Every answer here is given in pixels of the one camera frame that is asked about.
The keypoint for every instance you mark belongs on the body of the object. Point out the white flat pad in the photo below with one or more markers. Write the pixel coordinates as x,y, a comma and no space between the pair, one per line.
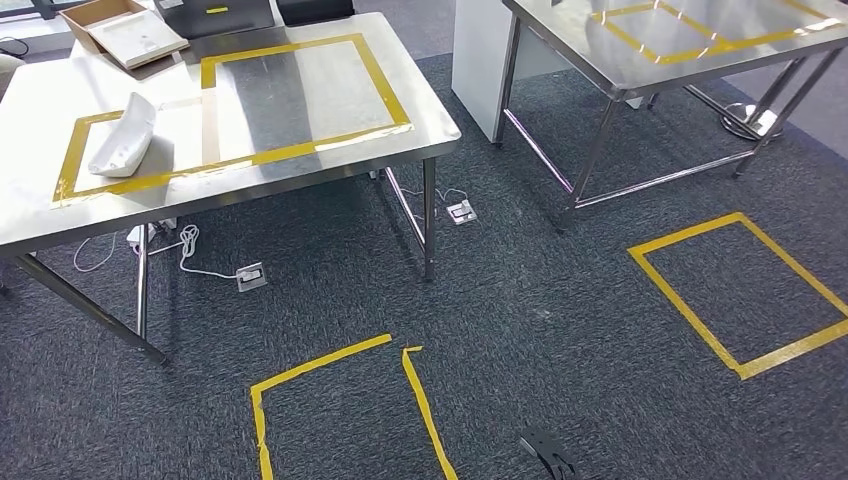
142,40

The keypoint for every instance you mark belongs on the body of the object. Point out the metal floor socket box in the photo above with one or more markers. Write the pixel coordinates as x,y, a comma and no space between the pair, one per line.
252,277
462,212

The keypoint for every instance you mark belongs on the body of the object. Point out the black window frame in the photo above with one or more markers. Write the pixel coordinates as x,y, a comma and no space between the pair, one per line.
46,8

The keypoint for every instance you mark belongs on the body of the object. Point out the white plastic car part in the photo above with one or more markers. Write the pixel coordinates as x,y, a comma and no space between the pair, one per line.
126,142

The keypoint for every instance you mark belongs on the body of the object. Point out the white label sticker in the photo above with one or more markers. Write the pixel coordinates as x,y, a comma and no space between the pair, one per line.
170,3

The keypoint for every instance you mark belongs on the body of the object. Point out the yellow tape rectangle outline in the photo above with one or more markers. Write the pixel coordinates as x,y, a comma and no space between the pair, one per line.
384,83
715,52

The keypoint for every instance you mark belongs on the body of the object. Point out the white power adapter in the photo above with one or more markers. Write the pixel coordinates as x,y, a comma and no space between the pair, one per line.
140,233

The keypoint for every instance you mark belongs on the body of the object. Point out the black carrying case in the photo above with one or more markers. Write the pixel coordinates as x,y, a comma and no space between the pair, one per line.
314,10

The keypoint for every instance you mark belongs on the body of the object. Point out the brown cardboard box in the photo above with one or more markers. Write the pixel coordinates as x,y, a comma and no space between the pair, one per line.
76,16

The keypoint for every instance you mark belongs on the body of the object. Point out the chrome stanchion base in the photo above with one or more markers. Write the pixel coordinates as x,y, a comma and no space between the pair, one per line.
735,126

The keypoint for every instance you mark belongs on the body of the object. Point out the yellow tape corner mark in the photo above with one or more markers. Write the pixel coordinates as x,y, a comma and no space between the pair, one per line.
69,159

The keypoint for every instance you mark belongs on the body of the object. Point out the yellow floor tape square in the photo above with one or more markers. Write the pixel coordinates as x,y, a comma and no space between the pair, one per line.
682,295
318,364

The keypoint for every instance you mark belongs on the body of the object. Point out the black flat device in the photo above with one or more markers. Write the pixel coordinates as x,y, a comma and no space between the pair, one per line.
232,20

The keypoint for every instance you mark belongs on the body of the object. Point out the stainless steel workbench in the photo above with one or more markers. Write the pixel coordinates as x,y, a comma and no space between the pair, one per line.
318,86
563,33

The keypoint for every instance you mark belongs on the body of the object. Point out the small yellow sticker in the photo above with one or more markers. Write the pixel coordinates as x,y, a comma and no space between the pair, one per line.
216,10

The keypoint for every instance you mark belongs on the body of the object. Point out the beige rounded object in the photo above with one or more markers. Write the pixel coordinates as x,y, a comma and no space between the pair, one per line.
10,76

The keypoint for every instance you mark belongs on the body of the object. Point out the white cabinet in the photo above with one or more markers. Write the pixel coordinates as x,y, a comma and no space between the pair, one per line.
474,66

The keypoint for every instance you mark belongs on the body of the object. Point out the small yellow tape piece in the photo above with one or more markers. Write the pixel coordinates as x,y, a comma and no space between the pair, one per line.
99,117

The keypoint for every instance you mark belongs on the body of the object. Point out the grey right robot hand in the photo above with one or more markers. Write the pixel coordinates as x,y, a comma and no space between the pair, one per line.
546,450

